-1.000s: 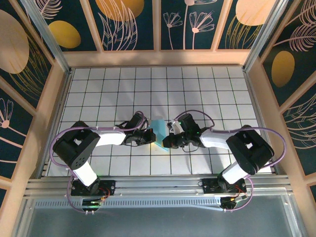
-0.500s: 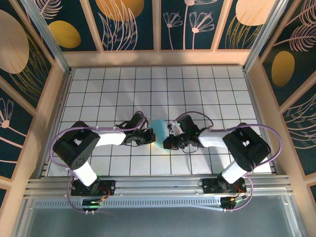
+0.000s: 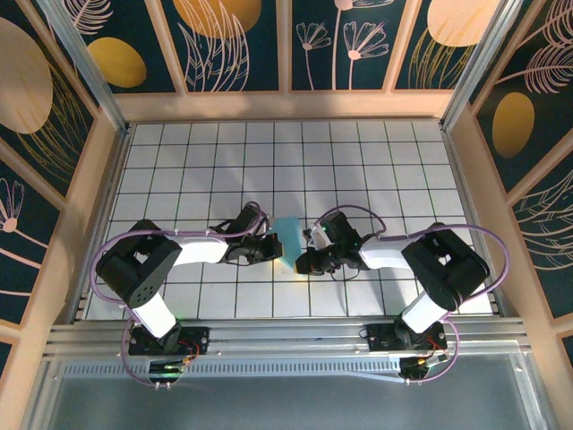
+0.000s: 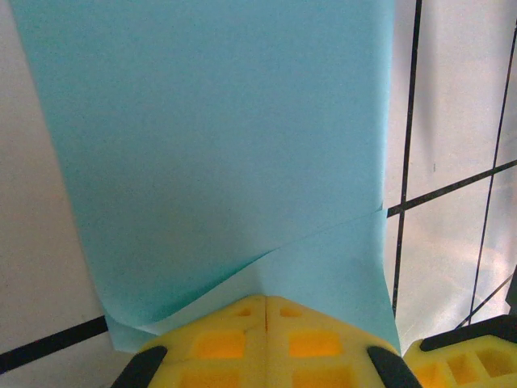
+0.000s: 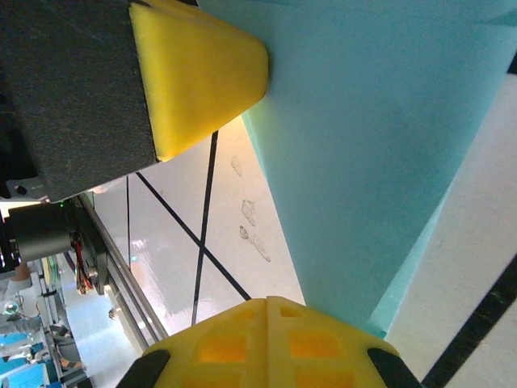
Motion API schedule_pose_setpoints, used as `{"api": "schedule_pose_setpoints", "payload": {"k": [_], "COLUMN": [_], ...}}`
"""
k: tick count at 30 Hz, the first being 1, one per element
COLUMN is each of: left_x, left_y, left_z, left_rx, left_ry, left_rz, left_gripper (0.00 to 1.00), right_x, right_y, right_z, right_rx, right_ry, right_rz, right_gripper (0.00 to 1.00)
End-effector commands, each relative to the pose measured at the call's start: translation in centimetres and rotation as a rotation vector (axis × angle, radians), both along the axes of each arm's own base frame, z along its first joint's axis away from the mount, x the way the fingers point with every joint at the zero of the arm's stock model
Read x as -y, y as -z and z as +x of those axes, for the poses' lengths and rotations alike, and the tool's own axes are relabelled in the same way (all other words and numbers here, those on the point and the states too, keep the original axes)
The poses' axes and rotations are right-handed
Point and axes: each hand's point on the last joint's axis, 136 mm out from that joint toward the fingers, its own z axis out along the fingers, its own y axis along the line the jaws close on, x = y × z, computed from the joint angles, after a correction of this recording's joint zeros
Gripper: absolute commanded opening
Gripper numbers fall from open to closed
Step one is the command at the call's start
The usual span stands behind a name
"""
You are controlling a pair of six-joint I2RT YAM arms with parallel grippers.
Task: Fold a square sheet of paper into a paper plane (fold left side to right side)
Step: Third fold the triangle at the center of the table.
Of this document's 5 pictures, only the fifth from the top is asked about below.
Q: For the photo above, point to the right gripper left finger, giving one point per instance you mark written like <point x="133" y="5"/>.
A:
<point x="218" y="347"/>

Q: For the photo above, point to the grey metal tray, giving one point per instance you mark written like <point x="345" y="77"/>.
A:
<point x="105" y="343"/>

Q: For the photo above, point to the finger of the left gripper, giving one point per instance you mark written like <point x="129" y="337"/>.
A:
<point x="81" y="81"/>

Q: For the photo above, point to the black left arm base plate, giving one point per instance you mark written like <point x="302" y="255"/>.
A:
<point x="95" y="258"/>

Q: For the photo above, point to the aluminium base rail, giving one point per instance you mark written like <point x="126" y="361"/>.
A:
<point x="123" y="279"/>

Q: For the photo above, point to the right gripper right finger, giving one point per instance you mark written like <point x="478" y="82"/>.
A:
<point x="319" y="351"/>

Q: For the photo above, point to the light blue paper sheet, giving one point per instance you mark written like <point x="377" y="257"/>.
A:
<point x="363" y="161"/>

